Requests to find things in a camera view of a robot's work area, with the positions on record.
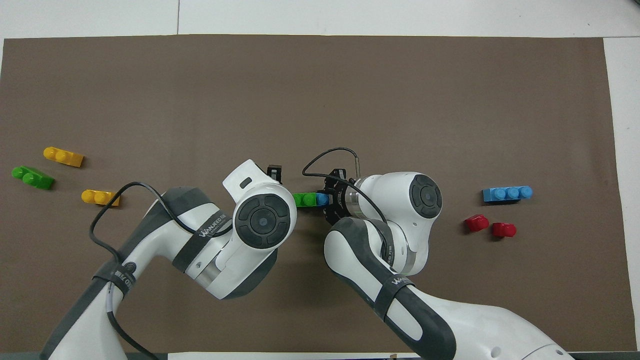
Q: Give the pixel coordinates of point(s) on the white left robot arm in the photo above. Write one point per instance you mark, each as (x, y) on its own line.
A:
(210, 240)

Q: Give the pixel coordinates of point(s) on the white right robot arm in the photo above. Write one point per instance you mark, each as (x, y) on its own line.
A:
(400, 225)

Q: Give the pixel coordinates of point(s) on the blue three-stud block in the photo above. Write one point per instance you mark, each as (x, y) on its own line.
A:
(507, 194)
(323, 199)

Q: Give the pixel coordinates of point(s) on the green two-stud block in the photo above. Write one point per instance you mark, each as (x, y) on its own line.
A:
(305, 199)
(32, 178)

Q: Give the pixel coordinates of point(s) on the red single-stud block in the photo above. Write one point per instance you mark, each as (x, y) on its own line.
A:
(477, 223)
(504, 230)

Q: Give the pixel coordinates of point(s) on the yellow two-stud block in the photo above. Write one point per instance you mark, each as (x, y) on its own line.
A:
(101, 198)
(64, 157)

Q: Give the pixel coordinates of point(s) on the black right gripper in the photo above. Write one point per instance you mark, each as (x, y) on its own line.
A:
(342, 198)

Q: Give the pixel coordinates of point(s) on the brown table mat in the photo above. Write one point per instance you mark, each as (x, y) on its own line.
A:
(300, 100)

